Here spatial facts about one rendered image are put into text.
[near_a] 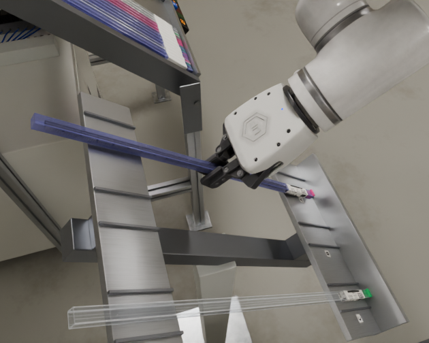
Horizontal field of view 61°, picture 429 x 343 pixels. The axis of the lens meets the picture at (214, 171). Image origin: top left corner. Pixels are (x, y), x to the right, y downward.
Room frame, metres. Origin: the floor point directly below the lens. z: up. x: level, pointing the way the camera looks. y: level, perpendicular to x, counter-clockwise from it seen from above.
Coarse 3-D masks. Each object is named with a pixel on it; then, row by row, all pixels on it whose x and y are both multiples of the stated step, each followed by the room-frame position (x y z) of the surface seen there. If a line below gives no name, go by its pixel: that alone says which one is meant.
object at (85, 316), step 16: (112, 304) 0.08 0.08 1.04; (128, 304) 0.08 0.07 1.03; (144, 304) 0.08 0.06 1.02; (160, 304) 0.09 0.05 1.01; (176, 304) 0.09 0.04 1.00; (192, 304) 0.09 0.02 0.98; (208, 304) 0.09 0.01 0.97; (224, 304) 0.10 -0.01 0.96; (240, 304) 0.10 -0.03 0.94; (256, 304) 0.11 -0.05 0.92; (272, 304) 0.11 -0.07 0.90; (288, 304) 0.12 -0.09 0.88; (304, 304) 0.12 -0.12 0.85; (80, 320) 0.06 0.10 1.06; (96, 320) 0.06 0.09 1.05; (112, 320) 0.06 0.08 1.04; (128, 320) 0.07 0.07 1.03; (144, 320) 0.07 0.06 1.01; (160, 320) 0.07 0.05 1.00
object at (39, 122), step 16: (32, 128) 0.24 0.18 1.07; (48, 128) 0.24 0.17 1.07; (64, 128) 0.25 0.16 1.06; (80, 128) 0.26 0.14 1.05; (96, 144) 0.25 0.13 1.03; (112, 144) 0.26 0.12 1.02; (128, 144) 0.27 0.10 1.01; (144, 144) 0.28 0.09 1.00; (160, 160) 0.27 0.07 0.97; (176, 160) 0.28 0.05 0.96; (192, 160) 0.29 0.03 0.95
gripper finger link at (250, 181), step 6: (276, 162) 0.28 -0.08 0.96; (270, 168) 0.27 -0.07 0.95; (246, 174) 0.27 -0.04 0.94; (252, 174) 0.27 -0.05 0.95; (258, 174) 0.27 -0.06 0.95; (264, 174) 0.27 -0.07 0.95; (246, 180) 0.26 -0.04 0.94; (252, 180) 0.26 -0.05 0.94; (258, 180) 0.26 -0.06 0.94; (252, 186) 0.25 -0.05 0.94
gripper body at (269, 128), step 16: (256, 96) 0.36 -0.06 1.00; (272, 96) 0.35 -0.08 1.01; (288, 96) 0.33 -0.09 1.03; (240, 112) 0.35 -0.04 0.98; (256, 112) 0.34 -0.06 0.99; (272, 112) 0.32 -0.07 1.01; (288, 112) 0.31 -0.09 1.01; (240, 128) 0.32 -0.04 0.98; (256, 128) 0.31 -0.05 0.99; (272, 128) 0.30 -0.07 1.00; (288, 128) 0.29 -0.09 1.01; (304, 128) 0.29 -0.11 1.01; (240, 144) 0.30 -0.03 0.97; (256, 144) 0.29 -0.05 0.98; (272, 144) 0.28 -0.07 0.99; (288, 144) 0.28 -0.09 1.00; (304, 144) 0.28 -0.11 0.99; (240, 160) 0.28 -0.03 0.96; (256, 160) 0.28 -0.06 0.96; (272, 160) 0.27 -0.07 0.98; (288, 160) 0.28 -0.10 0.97
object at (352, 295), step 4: (348, 292) 0.16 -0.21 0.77; (352, 292) 0.16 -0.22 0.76; (356, 292) 0.17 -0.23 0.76; (360, 292) 0.17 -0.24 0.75; (348, 296) 0.15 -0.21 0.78; (352, 296) 0.16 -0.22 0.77; (356, 296) 0.16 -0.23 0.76; (360, 296) 0.16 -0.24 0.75; (364, 296) 0.16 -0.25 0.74; (348, 300) 0.15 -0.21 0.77; (352, 300) 0.15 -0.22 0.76; (356, 300) 0.16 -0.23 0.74
